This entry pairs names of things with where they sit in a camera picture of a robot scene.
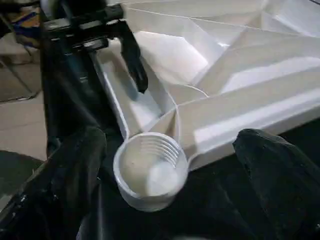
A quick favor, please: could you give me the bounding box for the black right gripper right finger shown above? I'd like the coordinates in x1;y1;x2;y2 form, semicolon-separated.
232;128;320;240

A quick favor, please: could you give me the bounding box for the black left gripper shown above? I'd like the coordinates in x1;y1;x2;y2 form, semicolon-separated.
41;4;150;95

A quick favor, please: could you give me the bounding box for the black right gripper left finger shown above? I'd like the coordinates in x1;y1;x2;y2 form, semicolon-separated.
0;126;109;240

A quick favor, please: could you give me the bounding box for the white plastic table top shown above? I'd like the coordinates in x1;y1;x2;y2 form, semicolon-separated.
92;0;320;212

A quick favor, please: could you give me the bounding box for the black plastic mat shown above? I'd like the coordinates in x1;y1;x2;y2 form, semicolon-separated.
0;45;320;240

